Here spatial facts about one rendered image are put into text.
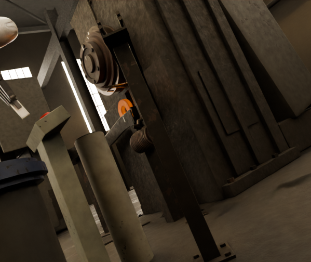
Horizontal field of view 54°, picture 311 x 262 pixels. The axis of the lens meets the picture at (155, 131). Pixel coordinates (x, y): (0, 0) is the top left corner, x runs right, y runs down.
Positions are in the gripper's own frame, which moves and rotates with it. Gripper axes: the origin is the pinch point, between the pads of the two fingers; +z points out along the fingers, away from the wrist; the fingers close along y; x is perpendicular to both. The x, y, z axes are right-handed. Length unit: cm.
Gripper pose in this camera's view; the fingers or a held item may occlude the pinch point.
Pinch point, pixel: (19, 109)
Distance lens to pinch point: 125.3
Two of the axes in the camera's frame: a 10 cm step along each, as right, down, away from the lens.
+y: -4.7, 3.1, 8.3
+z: 6.4, 7.6, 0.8
